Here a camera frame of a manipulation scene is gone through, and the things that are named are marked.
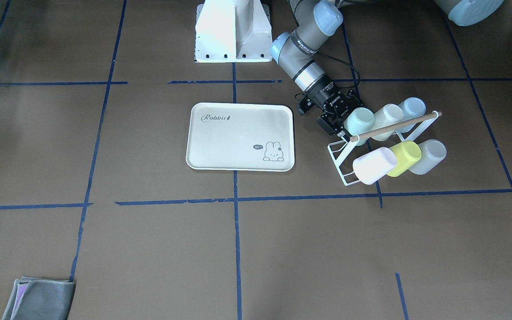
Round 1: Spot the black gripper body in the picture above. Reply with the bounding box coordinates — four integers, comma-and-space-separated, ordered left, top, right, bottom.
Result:
297, 76, 362, 136

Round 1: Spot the green cup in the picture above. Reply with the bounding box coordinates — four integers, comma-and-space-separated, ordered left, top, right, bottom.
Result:
344, 107, 375, 136

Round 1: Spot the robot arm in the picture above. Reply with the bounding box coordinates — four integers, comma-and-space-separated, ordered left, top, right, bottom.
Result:
270, 0, 364, 141

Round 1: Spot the cream white cup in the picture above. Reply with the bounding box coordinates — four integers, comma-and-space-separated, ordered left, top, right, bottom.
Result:
371, 104, 404, 130

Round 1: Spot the pink cup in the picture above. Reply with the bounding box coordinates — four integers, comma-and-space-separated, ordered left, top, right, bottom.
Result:
353, 147, 398, 185

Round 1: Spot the light blue cup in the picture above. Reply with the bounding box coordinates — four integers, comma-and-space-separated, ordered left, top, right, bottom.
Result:
398, 97, 426, 122

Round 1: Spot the yellow cup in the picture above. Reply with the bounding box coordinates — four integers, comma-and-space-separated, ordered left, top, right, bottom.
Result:
387, 140, 421, 177

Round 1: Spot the grey cup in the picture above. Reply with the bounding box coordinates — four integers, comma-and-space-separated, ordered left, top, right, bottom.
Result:
408, 139, 447, 176

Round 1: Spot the beige rabbit serving tray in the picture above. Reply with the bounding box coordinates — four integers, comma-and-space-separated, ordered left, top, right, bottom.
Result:
185, 103, 295, 172

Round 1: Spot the folded grey cloth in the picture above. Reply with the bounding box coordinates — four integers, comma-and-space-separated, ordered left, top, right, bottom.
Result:
2, 276, 76, 320

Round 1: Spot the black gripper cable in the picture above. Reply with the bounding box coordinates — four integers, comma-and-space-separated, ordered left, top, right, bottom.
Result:
314, 51, 361, 96

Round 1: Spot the white wire cup rack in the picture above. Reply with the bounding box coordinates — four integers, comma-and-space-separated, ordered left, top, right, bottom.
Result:
327, 111, 442, 186

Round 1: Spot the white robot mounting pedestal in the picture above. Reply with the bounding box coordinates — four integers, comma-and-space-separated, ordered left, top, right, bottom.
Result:
194, 0, 272, 63

